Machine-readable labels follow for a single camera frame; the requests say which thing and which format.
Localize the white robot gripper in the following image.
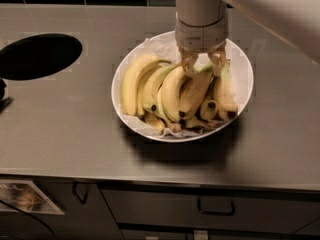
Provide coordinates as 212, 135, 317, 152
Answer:
175, 12, 229, 78

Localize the long-stemmed yellow banana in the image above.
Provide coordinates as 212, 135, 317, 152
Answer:
179, 62, 213, 120

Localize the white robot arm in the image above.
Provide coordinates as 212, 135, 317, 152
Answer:
175, 0, 320, 76

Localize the large middle yellow banana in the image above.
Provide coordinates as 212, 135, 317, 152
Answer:
161, 66, 188, 122

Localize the rightmost yellow banana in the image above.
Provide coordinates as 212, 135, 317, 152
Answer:
213, 60, 238, 121

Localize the short yellow banana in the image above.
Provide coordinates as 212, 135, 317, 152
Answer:
199, 82, 217, 121

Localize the white oval bowl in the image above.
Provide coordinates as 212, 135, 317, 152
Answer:
110, 30, 255, 144

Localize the bottom right hidden banana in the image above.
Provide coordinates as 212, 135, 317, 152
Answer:
184, 116, 224, 130

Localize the hidden banana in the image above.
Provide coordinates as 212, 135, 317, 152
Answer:
144, 113, 165, 135
184, 116, 224, 130

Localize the leftmost yellow banana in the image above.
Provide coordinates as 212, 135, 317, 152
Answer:
120, 53, 170, 116

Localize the bottom left hidden banana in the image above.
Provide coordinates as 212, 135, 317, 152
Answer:
144, 113, 165, 135

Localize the white paper liner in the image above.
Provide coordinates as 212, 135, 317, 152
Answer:
117, 30, 250, 140

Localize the grey drawer front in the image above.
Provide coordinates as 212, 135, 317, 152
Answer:
103, 189, 320, 234

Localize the grey drawer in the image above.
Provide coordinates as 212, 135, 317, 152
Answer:
103, 189, 320, 234
121, 229, 320, 240

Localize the round black counter hole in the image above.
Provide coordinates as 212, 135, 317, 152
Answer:
0, 33, 82, 80

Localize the lower grey drawer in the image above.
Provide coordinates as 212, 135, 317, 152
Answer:
121, 229, 320, 240

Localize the grey cabinet door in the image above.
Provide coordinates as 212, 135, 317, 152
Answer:
0, 175, 123, 240

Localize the dark object at left edge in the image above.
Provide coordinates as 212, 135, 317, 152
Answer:
0, 78, 13, 113

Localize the printed label on cabinet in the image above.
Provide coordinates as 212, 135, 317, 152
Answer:
0, 179, 65, 215

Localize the black drawer handle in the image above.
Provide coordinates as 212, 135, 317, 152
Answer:
197, 197, 235, 216

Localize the black cabinet door handle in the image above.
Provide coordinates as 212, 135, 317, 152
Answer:
72, 181, 89, 205

